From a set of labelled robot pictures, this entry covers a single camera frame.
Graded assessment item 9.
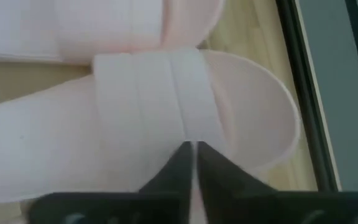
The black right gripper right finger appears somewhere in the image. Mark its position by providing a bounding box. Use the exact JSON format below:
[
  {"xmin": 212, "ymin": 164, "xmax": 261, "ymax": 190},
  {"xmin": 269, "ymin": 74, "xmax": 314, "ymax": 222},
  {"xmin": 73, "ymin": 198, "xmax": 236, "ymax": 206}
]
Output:
[{"xmin": 196, "ymin": 141, "xmax": 358, "ymax": 224}]

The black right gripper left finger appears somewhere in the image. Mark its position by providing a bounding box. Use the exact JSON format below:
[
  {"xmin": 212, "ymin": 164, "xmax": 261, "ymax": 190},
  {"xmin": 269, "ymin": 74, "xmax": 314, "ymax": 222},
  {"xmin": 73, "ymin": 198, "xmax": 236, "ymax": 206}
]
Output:
[{"xmin": 26, "ymin": 141, "xmax": 195, "ymax": 224}]

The pink foam slide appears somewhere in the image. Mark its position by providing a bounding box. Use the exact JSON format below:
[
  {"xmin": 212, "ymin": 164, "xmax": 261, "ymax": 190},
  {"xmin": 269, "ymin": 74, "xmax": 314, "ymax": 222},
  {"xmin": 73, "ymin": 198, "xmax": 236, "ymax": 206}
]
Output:
[
  {"xmin": 0, "ymin": 0, "xmax": 225, "ymax": 65},
  {"xmin": 0, "ymin": 48, "xmax": 301, "ymax": 205}
]

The black aluminium table frame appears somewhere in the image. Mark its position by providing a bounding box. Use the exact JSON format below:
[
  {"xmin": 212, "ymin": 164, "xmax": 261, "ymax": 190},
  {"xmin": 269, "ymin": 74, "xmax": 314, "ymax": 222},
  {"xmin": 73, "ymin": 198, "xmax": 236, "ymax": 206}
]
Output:
[{"xmin": 275, "ymin": 0, "xmax": 338, "ymax": 192}]

